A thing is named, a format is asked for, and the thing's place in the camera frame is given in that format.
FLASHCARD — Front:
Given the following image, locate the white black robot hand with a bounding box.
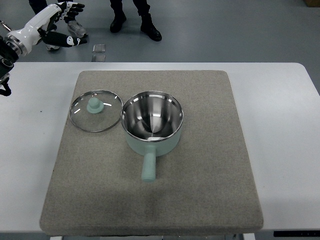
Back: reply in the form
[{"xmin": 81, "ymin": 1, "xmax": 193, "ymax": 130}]
[{"xmin": 4, "ymin": 1, "xmax": 87, "ymax": 56}]

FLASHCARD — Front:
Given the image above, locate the glass lid with green knob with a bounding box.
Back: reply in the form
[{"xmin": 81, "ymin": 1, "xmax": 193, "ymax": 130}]
[{"xmin": 69, "ymin": 89, "xmax": 123, "ymax": 133}]

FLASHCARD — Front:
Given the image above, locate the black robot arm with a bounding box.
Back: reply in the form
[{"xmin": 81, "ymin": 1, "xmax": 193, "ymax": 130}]
[{"xmin": 0, "ymin": 34, "xmax": 22, "ymax": 97}]

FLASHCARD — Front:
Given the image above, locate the grey sneaker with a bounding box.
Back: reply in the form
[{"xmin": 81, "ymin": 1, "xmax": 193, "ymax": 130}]
[{"xmin": 67, "ymin": 20, "xmax": 88, "ymax": 39}]

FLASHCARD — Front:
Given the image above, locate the upper floor plate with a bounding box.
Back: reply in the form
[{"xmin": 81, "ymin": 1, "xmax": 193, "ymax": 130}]
[{"xmin": 92, "ymin": 44, "xmax": 106, "ymax": 53}]

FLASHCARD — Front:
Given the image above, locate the floor plate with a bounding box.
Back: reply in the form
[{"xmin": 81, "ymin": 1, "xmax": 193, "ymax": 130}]
[
  {"xmin": 92, "ymin": 44, "xmax": 106, "ymax": 53},
  {"xmin": 91, "ymin": 54, "xmax": 106, "ymax": 62}
]

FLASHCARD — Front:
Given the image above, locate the lower floor plate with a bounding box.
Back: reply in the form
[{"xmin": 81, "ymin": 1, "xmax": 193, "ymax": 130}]
[{"xmin": 91, "ymin": 54, "xmax": 106, "ymax": 62}]

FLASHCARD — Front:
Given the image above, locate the left black boot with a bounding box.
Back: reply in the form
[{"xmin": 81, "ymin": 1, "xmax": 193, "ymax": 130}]
[{"xmin": 109, "ymin": 0, "xmax": 127, "ymax": 33}]

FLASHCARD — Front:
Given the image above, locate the black boot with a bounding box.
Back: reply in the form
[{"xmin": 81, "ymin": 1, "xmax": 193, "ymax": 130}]
[
  {"xmin": 109, "ymin": 0, "xmax": 127, "ymax": 33},
  {"xmin": 133, "ymin": 0, "xmax": 162, "ymax": 42}
]

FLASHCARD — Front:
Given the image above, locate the right black boot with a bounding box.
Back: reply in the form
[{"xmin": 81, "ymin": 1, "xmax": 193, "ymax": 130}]
[{"xmin": 133, "ymin": 0, "xmax": 162, "ymax": 42}]

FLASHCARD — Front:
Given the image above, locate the mint green saucepan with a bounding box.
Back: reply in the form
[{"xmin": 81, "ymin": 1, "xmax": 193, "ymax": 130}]
[{"xmin": 120, "ymin": 91, "xmax": 184, "ymax": 183}]

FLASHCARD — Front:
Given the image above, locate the grey felt mat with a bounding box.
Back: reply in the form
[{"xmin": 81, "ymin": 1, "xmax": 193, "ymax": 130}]
[{"xmin": 39, "ymin": 70, "xmax": 264, "ymax": 236}]

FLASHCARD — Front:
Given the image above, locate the cardboard box corner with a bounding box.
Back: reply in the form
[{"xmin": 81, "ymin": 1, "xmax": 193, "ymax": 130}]
[{"xmin": 304, "ymin": 0, "xmax": 320, "ymax": 8}]

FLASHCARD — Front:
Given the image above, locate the black table control panel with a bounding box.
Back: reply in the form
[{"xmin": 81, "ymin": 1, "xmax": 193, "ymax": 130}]
[{"xmin": 273, "ymin": 230, "xmax": 320, "ymax": 238}]

